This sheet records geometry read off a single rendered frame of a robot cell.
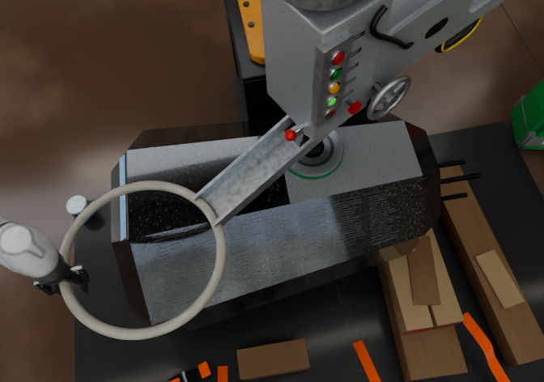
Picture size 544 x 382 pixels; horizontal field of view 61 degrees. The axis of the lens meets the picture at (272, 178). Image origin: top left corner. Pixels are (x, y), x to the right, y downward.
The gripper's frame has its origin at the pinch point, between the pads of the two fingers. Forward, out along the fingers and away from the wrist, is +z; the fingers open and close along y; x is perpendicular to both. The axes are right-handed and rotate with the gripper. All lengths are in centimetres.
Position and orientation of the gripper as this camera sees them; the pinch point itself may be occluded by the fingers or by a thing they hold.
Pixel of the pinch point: (74, 289)
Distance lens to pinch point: 155.9
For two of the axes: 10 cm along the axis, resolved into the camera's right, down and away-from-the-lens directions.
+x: -3.8, -8.1, 4.4
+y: 9.3, -3.1, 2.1
